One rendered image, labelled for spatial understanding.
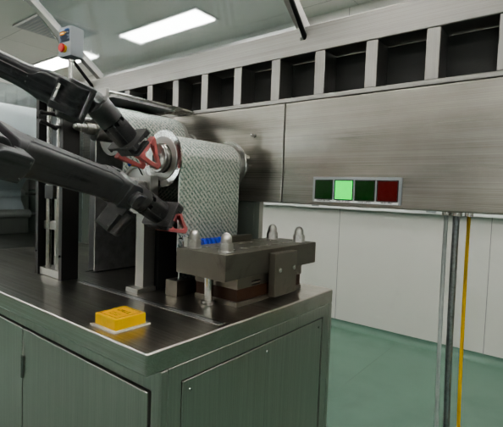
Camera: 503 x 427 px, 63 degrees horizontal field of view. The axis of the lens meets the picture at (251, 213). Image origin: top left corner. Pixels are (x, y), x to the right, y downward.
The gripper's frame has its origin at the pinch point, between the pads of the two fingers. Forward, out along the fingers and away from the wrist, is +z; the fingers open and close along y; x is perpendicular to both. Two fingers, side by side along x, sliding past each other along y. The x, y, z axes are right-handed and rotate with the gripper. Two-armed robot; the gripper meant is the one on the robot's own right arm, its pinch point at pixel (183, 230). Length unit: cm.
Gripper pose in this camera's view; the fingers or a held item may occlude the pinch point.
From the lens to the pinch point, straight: 108.4
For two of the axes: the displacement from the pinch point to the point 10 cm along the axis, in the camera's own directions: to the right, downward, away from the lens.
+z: 5.2, 4.8, 7.1
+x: 3.4, -8.8, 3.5
